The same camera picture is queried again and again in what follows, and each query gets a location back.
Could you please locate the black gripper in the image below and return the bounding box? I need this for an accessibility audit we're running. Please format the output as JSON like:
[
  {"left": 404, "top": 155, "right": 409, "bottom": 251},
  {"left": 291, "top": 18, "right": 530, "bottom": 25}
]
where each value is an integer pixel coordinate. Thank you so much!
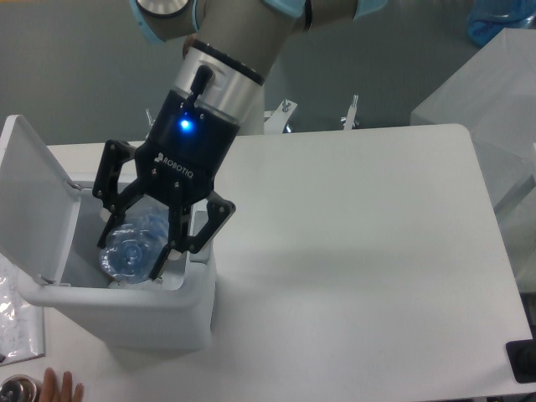
[{"left": 92, "top": 90, "right": 239, "bottom": 280}]

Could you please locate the crushed clear plastic bottle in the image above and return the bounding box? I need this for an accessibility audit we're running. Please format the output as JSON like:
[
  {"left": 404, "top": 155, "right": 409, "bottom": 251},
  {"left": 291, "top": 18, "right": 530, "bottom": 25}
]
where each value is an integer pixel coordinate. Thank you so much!
[{"left": 99, "top": 207, "right": 169, "bottom": 284}]

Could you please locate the clear plastic cup with straw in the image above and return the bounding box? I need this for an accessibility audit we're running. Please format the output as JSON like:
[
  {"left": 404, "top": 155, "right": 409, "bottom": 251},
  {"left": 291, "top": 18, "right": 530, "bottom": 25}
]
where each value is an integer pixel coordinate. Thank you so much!
[{"left": 108, "top": 278, "right": 164, "bottom": 291}]

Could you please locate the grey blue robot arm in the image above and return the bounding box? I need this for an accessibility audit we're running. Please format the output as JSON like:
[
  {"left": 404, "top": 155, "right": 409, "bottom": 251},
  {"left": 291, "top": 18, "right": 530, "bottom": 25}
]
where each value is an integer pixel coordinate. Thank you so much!
[{"left": 93, "top": 1, "right": 383, "bottom": 284}]

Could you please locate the white trash can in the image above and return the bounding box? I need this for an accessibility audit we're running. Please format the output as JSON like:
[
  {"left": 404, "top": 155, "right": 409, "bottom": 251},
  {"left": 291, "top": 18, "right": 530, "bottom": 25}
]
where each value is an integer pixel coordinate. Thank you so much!
[{"left": 16, "top": 173, "right": 218, "bottom": 351}]

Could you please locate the white trash can lid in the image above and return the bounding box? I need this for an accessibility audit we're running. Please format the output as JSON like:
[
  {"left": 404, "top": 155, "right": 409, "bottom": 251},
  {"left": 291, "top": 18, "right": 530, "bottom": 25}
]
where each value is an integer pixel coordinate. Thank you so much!
[{"left": 1, "top": 115, "right": 106, "bottom": 287}]

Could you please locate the person's hand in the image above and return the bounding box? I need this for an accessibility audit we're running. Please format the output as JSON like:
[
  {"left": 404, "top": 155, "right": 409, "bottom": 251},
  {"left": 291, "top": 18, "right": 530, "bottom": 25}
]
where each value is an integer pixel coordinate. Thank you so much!
[{"left": 38, "top": 368, "right": 85, "bottom": 402}]

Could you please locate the clear plastic bag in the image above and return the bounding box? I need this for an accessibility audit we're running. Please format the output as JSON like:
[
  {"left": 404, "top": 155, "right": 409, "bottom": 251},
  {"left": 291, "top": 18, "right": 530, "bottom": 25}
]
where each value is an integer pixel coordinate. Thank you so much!
[{"left": 1, "top": 255, "right": 45, "bottom": 366}]

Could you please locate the metal clamp screw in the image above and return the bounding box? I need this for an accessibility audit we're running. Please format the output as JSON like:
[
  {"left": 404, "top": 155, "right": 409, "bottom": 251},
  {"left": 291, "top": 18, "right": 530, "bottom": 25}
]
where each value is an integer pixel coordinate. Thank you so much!
[{"left": 340, "top": 95, "right": 360, "bottom": 131}]

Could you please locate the round metal object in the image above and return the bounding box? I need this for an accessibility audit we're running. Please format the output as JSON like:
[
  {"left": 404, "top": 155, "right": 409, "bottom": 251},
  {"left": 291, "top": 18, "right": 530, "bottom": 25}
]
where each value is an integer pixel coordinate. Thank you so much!
[{"left": 1, "top": 374, "right": 42, "bottom": 402}]

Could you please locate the blue water jug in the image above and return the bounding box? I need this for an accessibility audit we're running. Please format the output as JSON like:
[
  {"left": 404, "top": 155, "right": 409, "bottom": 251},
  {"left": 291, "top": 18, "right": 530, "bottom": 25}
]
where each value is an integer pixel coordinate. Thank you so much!
[{"left": 466, "top": 0, "right": 535, "bottom": 47}]

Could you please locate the black device at table edge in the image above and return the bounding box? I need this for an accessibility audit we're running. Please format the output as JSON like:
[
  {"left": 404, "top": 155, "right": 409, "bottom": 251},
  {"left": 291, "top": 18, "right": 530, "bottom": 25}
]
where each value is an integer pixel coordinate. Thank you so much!
[{"left": 506, "top": 339, "right": 535, "bottom": 384}]

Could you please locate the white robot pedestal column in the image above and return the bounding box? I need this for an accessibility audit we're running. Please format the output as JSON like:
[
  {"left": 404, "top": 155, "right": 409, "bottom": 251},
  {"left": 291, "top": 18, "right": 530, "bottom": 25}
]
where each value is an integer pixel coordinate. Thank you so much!
[{"left": 238, "top": 86, "right": 265, "bottom": 136}]

